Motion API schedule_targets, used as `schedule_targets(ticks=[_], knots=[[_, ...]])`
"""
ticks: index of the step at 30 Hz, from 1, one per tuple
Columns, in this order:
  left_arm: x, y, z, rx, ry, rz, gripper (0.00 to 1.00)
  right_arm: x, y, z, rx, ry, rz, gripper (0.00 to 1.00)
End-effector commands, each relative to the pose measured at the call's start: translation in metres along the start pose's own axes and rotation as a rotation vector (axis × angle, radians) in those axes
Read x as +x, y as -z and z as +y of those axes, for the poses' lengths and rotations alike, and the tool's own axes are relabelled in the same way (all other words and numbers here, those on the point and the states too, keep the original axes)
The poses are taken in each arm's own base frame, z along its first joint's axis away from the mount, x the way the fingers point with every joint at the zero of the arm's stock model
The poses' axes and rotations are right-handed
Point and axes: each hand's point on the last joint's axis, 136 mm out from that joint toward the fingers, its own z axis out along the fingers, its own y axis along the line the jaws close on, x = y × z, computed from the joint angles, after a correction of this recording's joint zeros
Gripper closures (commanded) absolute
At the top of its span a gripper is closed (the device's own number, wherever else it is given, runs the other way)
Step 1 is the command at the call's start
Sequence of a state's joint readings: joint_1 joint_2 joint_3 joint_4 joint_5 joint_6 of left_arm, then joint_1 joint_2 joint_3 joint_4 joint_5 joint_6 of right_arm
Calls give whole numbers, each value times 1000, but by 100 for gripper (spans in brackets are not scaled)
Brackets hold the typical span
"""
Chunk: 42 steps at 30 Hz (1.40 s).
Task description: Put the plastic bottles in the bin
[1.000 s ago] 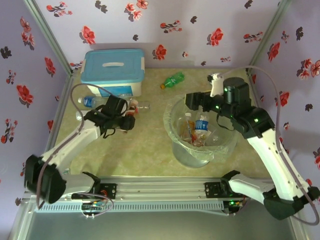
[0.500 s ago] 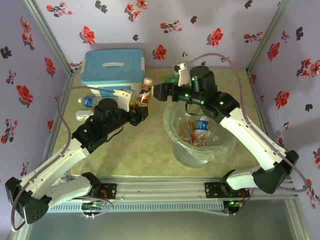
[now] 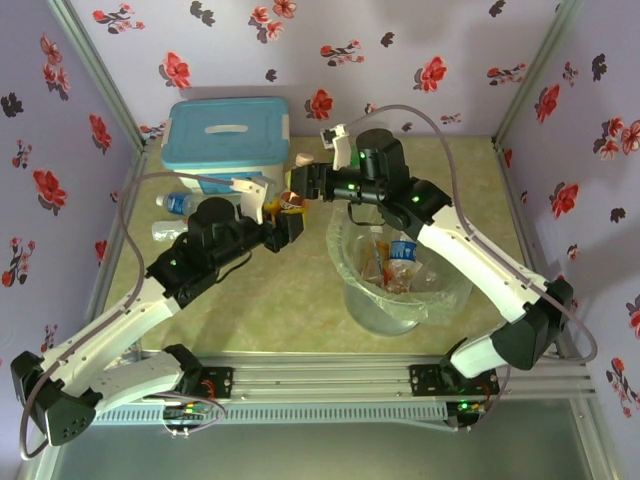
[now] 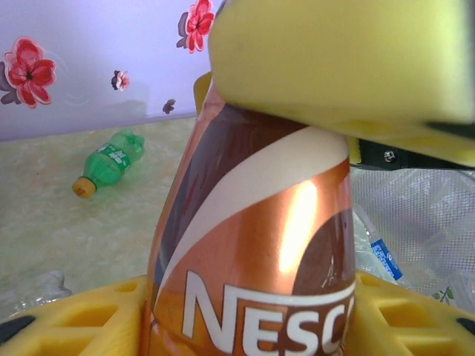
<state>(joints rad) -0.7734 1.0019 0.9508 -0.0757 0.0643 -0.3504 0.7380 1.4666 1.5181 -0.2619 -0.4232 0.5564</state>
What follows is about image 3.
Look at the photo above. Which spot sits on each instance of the brown swirl bottle beige cap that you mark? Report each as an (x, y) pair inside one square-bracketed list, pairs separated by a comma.
[(292, 200)]

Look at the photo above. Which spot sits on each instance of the clear bottle red label red cap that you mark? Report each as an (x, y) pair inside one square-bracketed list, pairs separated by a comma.
[(165, 231)]

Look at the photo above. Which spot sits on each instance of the yellow bottle red label white cap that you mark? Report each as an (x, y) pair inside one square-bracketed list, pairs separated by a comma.
[(375, 256)]

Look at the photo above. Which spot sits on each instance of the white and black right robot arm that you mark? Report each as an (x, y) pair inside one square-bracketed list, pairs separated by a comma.
[(475, 260)]

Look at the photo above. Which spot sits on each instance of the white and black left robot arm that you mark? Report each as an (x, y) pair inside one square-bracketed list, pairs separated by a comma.
[(115, 325)]

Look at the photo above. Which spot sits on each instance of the clear plastic bin liner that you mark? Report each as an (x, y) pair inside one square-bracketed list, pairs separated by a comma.
[(345, 260)]

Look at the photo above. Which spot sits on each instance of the clear plastic bin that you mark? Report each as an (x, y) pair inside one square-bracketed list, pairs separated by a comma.
[(385, 315)]

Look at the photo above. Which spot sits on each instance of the clear bottle blue label white cap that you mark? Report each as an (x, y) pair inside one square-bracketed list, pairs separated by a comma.
[(175, 203)]

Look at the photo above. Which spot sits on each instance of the white storage box blue lid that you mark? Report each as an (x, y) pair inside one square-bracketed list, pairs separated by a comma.
[(225, 130)]

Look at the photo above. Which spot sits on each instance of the small controller circuit board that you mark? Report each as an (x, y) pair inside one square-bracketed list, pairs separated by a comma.
[(467, 406), (187, 412)]

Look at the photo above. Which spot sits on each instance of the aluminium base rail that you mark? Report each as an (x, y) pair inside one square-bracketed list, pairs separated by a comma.
[(320, 375)]

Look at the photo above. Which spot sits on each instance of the aluminium frame post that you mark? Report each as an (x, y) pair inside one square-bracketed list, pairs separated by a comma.
[(539, 75), (100, 75)]

